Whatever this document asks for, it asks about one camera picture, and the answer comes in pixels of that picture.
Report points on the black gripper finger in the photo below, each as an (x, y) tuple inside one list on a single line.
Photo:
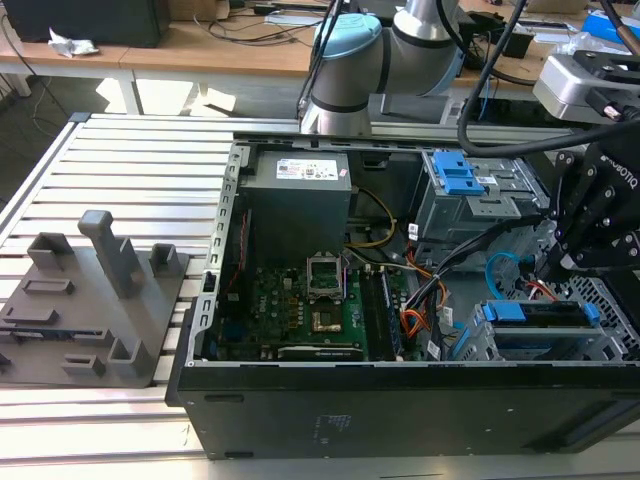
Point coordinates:
[(595, 235), (567, 185)]

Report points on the hard disk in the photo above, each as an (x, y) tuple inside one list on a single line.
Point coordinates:
[(505, 312)]

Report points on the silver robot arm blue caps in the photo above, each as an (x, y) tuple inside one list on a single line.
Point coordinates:
[(345, 75)]

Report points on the grey metal disk bay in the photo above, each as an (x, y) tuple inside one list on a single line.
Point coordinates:
[(470, 340)]

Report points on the black RAM slot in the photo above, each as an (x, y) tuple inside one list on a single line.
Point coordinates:
[(371, 310)]

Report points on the grey metal drive cage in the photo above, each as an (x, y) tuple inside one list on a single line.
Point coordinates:
[(480, 210)]

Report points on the blue plastic latch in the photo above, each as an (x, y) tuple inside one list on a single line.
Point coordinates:
[(457, 175)]

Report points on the clear plastic bag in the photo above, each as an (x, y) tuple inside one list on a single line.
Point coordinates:
[(570, 45)]

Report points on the small black box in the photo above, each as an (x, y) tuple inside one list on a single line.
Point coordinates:
[(517, 45)]

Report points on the blue cardboard box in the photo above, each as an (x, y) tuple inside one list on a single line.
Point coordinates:
[(600, 22)]

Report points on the RAM stick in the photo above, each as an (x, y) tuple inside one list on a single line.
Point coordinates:
[(392, 315)]

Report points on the grey power supply unit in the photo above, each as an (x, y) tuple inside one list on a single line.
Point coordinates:
[(295, 215)]

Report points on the black graphics card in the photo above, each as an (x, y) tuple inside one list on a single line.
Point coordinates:
[(320, 353)]

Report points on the black PC case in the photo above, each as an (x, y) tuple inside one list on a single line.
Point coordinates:
[(350, 410)]

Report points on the green motherboard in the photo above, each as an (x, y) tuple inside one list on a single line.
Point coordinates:
[(280, 310)]

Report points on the wooden desk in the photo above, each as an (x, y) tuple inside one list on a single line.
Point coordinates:
[(200, 52)]

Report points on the grey parts rack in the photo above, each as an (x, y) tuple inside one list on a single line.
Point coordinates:
[(85, 340)]

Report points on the large black box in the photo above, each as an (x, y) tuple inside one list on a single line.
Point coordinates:
[(85, 20)]

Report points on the crumpled white paper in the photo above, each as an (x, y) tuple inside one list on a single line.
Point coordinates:
[(70, 45)]

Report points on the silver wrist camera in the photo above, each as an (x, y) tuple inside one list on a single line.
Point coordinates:
[(565, 90)]

